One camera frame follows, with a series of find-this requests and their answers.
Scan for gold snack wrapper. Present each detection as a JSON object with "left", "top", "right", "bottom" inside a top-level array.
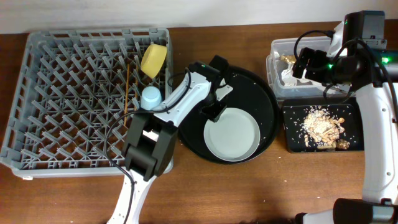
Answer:
[{"left": 280, "top": 55, "right": 297, "bottom": 64}]

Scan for grey plate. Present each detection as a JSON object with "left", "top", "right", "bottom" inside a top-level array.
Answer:
[{"left": 203, "top": 108, "right": 261, "bottom": 162}]

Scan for light blue cup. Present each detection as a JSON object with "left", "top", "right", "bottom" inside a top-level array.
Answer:
[{"left": 141, "top": 86, "right": 162, "bottom": 110}]

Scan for food scraps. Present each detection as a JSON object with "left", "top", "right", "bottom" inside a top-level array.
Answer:
[{"left": 300, "top": 106, "right": 351, "bottom": 151}]

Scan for yellow bowl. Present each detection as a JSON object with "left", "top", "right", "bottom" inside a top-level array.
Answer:
[{"left": 141, "top": 44, "right": 167, "bottom": 78}]

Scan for wooden chopstick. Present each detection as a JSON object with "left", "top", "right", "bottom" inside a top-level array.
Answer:
[
  {"left": 133, "top": 65, "right": 140, "bottom": 106},
  {"left": 124, "top": 64, "right": 130, "bottom": 126}
]

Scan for white napkin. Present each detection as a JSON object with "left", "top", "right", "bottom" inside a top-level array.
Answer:
[{"left": 281, "top": 63, "right": 312, "bottom": 86}]

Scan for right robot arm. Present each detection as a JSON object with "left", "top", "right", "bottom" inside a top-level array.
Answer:
[{"left": 293, "top": 11, "right": 397, "bottom": 223}]

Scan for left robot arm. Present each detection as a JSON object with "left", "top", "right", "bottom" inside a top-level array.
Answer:
[{"left": 109, "top": 55, "right": 232, "bottom": 223}]

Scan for grey dishwasher rack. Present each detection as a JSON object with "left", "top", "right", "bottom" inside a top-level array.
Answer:
[{"left": 1, "top": 28, "right": 173, "bottom": 180}]

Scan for clear plastic bin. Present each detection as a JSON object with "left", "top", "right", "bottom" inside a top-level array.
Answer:
[{"left": 266, "top": 37, "right": 349, "bottom": 101}]

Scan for round black tray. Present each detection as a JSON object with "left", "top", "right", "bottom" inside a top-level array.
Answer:
[{"left": 178, "top": 66, "right": 280, "bottom": 164}]

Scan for black rectangular tray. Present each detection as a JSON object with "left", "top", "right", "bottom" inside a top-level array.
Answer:
[{"left": 282, "top": 97, "right": 364, "bottom": 152}]

